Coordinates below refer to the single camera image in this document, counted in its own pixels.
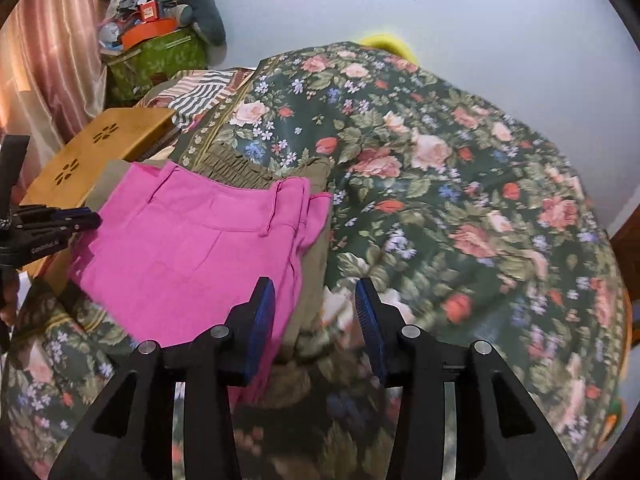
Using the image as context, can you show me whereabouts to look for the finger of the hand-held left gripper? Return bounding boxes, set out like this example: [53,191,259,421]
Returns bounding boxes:
[17,203,93,221]
[22,212,103,242]

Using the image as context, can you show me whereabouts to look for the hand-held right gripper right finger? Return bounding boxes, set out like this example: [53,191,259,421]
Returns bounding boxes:
[354,277,593,480]

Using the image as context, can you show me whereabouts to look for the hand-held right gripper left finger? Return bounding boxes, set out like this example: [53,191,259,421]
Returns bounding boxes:
[47,276,277,480]

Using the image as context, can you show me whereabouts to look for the pink pants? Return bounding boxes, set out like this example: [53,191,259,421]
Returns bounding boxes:
[67,161,333,406]

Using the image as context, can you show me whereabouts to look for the olive green pants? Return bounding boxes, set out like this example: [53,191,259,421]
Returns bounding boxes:
[90,141,337,411]

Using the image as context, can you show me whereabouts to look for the person's left hand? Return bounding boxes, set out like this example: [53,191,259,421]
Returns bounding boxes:
[0,272,20,327]

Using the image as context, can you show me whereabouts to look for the wooden lap desk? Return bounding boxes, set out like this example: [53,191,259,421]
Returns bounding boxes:
[19,107,176,281]

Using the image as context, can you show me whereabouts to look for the pink striped curtain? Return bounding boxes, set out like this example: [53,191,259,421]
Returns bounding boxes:
[0,0,126,201]

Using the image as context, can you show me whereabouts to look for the floral blanket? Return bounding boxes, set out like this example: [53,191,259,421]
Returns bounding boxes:
[0,40,631,480]

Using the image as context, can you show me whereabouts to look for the striped patchwork blanket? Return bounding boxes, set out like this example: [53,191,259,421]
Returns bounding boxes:
[132,67,256,133]

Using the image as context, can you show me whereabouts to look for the green patterned bag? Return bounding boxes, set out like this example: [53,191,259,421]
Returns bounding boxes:
[102,27,208,103]

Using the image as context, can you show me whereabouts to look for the orange box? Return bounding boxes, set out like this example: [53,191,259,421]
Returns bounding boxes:
[120,17,178,51]

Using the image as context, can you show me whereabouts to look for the grey plush pillow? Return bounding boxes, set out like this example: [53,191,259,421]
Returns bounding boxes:
[150,0,227,46]

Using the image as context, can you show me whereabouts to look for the yellow foam tube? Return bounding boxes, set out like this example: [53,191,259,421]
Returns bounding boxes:
[360,32,418,63]

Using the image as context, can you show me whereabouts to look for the wooden bed frame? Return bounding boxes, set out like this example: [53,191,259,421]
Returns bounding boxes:
[607,220,640,356]

